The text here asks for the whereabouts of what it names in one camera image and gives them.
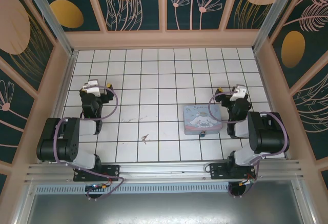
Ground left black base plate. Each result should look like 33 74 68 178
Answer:
73 164 121 182

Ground aluminium mounting rail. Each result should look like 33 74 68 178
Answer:
24 158 304 184

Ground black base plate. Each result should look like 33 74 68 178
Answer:
209 162 257 181
73 164 121 182

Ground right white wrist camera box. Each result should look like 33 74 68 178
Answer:
230 85 247 103

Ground blue cartoon tin box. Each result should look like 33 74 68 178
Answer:
183 104 222 135

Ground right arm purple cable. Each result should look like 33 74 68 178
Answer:
208 84 290 199

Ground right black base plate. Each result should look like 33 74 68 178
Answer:
209 162 257 181

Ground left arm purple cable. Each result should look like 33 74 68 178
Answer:
55 85 126 201

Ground grey aluminium side rail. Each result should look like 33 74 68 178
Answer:
51 51 79 118

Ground slotted grey cable tray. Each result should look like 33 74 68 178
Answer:
34 184 295 194

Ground aluminium frame post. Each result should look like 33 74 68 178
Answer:
252 0 299 53
20 0 78 57

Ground grey sheet metal panel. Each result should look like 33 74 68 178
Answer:
15 190 316 224

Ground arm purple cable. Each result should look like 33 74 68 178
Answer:
208 84 290 199
55 85 126 201

